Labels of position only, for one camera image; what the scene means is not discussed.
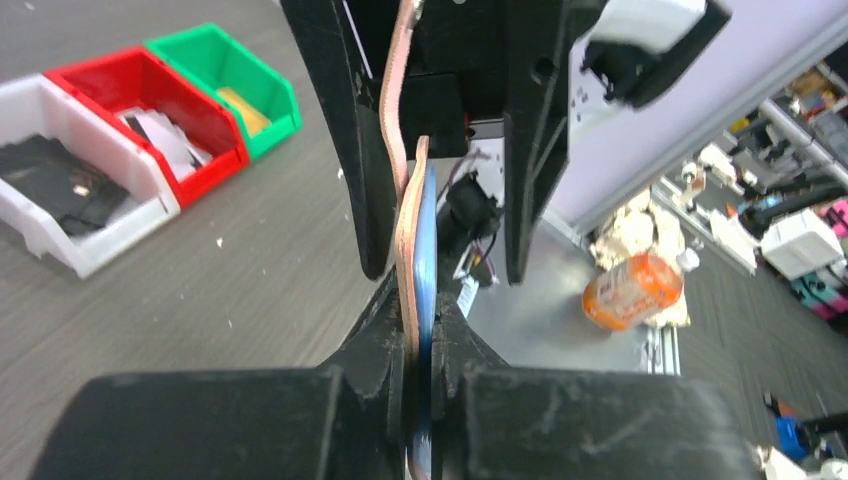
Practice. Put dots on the white bin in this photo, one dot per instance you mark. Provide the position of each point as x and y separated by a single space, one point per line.
35 105

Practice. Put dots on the gold cards in green bin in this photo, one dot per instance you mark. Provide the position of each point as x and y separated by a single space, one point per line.
255 121

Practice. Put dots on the orange drink bottle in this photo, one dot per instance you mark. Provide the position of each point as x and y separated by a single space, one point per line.
645 289

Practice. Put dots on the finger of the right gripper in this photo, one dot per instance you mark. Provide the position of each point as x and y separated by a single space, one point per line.
348 99
538 38

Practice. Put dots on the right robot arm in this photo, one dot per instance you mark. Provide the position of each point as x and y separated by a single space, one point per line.
638 50

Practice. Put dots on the red bin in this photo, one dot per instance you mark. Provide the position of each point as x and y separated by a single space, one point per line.
195 141

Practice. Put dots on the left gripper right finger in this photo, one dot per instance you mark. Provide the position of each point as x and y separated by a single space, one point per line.
526 388

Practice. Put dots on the white cards in red bin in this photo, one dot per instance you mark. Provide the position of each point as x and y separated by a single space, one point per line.
183 157

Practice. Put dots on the green bin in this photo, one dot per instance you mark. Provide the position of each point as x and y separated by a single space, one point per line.
210 58

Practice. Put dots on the tan leather card holder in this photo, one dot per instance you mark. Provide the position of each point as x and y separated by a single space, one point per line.
409 189

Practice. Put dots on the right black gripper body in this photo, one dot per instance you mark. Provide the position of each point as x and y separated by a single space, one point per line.
454 73

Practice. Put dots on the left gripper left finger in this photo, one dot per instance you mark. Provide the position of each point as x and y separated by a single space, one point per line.
338 420

